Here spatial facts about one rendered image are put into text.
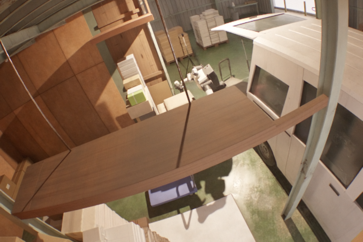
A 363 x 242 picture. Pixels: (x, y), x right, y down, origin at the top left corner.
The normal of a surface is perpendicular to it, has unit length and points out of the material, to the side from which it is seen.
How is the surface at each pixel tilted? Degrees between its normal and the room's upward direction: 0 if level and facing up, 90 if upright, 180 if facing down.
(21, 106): 90
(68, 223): 0
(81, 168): 0
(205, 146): 0
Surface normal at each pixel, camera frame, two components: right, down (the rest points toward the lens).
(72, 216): -0.28, -0.78
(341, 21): 0.25, 0.50
